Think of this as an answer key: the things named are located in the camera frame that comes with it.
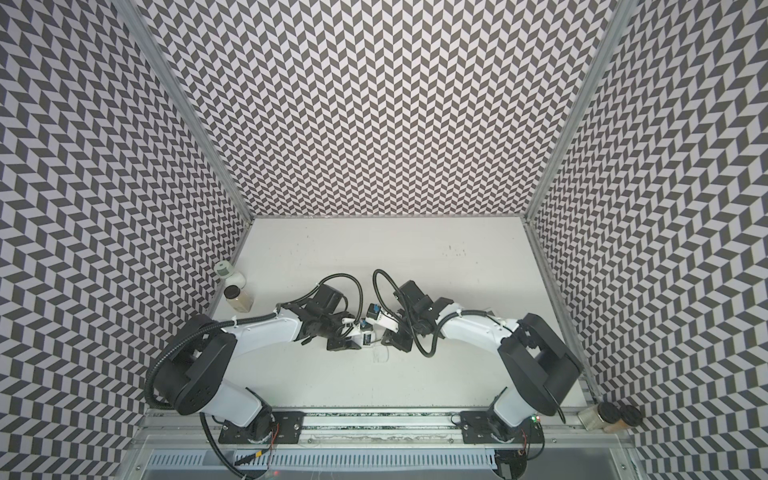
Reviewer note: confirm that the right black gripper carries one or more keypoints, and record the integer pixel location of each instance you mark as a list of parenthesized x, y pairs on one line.
[(396, 337)]

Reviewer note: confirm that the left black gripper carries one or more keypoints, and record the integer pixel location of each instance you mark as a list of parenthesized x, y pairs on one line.
[(343, 344)]

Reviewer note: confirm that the white remote control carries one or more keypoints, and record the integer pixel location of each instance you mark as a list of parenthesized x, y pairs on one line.
[(371, 338)]

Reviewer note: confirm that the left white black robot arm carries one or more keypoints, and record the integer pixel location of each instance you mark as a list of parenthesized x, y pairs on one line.
[(189, 375)]

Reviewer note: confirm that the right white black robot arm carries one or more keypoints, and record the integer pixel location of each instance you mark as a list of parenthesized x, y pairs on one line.
[(542, 368)]

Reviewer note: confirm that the jar with black lid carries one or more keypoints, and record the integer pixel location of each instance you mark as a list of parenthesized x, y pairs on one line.
[(238, 299)]

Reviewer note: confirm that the white bottle green cap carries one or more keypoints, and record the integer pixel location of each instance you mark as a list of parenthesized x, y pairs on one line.
[(229, 275)]

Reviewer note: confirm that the clear jar black lid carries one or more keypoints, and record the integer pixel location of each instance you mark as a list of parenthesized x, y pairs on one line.
[(599, 416)]

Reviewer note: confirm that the brown jar black lid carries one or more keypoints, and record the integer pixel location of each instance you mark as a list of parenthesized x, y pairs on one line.
[(629, 417)]

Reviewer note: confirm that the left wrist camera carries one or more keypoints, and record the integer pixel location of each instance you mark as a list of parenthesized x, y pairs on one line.
[(352, 327)]

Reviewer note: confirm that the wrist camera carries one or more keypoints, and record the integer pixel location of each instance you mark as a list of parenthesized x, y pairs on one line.
[(352, 327), (377, 316)]

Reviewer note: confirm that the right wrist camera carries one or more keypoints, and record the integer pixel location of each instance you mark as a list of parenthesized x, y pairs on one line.
[(377, 316)]

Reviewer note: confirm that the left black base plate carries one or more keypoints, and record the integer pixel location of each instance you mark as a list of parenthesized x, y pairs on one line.
[(281, 427)]

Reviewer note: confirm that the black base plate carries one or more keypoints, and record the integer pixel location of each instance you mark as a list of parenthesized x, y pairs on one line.
[(480, 427), (281, 427)]

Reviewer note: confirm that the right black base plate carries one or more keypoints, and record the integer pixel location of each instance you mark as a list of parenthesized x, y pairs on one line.
[(480, 427)]

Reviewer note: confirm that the white slotted cable duct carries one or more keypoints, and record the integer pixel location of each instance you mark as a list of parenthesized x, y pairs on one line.
[(334, 460)]

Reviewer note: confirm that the aluminium mounting rail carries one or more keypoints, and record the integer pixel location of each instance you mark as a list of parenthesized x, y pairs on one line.
[(431, 427)]

